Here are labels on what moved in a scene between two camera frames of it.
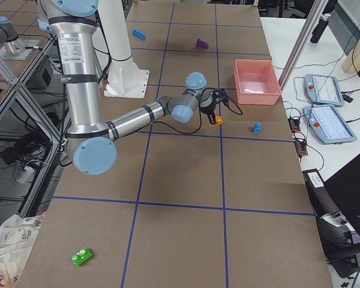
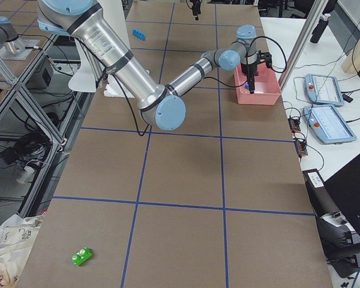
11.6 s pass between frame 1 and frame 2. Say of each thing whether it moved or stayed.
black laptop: stayed
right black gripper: moved
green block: stayed
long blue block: stayed
